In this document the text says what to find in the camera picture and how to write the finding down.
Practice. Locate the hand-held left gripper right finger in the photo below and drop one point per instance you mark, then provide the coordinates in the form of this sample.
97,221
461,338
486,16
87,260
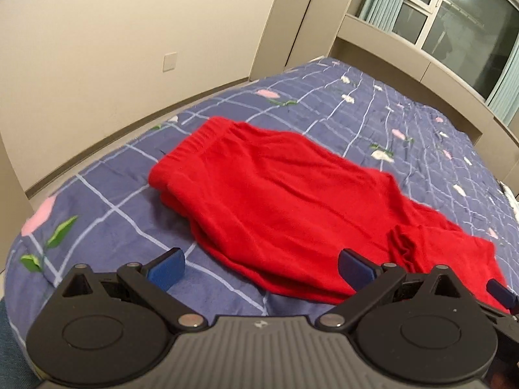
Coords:
357,271

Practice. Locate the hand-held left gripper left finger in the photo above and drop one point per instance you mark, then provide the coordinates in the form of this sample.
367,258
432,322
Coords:
168,270

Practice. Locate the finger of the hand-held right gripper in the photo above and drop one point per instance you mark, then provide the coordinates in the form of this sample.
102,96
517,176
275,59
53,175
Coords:
505,293
498,318

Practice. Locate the red pants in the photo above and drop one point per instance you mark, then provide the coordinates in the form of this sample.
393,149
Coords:
284,210

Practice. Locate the blue floral checkered bedsheet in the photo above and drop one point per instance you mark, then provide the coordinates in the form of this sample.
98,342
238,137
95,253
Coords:
121,194

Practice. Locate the pile of folded light clothes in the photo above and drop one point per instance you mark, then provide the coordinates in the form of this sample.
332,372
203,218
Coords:
513,199

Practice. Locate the beige window cabinet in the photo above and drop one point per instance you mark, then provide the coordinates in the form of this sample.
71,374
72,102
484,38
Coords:
405,65

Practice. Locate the beige wardrobe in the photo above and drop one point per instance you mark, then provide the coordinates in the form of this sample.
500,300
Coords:
300,20

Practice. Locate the window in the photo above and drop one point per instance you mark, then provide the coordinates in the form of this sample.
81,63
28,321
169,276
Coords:
466,28

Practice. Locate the white wall socket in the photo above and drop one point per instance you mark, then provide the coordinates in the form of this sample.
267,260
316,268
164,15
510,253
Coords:
170,62

